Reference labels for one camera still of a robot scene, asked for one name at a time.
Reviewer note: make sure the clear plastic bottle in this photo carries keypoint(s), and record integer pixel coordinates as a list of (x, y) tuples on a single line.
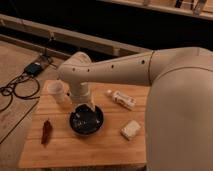
[(122, 99)]

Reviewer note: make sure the black round bowl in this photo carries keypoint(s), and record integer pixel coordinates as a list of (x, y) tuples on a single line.
[(85, 121)]

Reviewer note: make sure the translucent plastic cup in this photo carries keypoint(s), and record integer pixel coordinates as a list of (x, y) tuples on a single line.
[(56, 90)]

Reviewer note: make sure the black power adapter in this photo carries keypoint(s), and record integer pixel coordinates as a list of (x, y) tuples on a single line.
[(33, 69)]

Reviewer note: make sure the white sponge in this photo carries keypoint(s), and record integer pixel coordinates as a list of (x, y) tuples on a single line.
[(130, 130)]

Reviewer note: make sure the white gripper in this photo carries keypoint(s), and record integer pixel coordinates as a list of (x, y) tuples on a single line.
[(81, 94)]

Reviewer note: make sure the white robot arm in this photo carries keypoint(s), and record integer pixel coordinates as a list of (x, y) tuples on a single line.
[(179, 107)]

